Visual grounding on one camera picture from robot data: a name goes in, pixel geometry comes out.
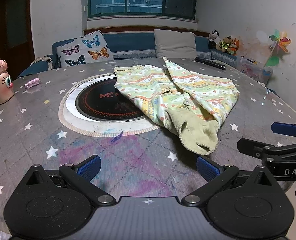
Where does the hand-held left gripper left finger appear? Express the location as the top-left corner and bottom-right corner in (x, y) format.
(20, 155), (116, 205)

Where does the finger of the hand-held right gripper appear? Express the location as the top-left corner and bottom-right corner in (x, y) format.
(237, 137), (296, 158)
(271, 122), (296, 138)

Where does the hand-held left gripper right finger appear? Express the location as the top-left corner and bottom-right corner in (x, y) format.
(182, 156), (284, 207)

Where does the patterned green child's garment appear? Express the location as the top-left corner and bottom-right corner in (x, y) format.
(113, 56), (240, 155)

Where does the black round induction cooktop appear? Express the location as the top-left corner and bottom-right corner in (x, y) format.
(75, 78), (146, 122)

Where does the clear plastic storage box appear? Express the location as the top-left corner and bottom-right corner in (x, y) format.
(237, 56), (274, 85)

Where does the grey star print tablecloth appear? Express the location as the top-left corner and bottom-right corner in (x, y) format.
(0, 57), (296, 233)

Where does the colourful pinwheel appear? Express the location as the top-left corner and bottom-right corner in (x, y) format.
(263, 30), (292, 68)

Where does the black remote control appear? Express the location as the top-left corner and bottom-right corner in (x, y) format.
(194, 57), (227, 70)

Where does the orange plush toy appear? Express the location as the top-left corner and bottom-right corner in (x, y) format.
(228, 38), (240, 55)

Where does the brown bear plush toy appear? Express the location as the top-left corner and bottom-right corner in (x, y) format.
(217, 36), (235, 53)

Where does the panda plush toy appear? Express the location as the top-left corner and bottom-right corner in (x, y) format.
(208, 29), (222, 50)

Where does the butterfly print pillow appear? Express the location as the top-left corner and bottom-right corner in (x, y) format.
(56, 31), (115, 67)

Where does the pink cartoon face bottle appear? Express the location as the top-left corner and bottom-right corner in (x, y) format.
(0, 60), (15, 105)

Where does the plain beige pillow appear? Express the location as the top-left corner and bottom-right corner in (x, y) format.
(154, 29), (197, 59)

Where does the blue sofa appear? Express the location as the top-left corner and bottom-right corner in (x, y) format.
(18, 31), (238, 79)

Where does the dark wooden door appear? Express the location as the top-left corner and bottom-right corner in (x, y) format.
(0, 0), (35, 67)

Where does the beige cloth with rope trim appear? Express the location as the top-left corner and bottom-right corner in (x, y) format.
(31, 56), (54, 70)

